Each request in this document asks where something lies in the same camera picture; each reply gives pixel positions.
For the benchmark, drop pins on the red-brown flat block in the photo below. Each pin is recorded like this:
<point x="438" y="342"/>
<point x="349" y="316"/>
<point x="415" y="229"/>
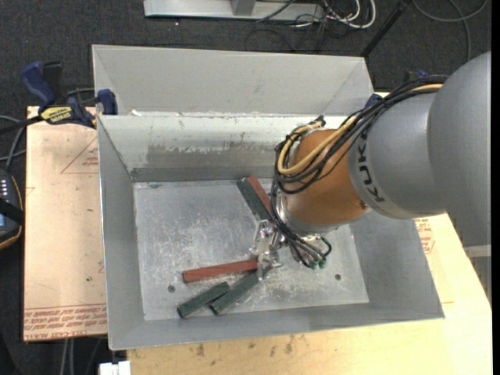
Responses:
<point x="258" y="188"/>
<point x="218" y="271"/>

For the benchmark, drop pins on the grey metal bin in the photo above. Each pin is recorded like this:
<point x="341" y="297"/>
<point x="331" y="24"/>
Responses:
<point x="195" y="229"/>

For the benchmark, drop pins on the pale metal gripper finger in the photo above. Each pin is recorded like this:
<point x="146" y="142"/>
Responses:
<point x="262" y="272"/>
<point x="276" y="263"/>

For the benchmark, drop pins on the dark green flat block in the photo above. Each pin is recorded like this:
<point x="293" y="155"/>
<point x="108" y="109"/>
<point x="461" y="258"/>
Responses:
<point x="203" y="299"/>
<point x="234" y="293"/>
<point x="252" y="199"/>

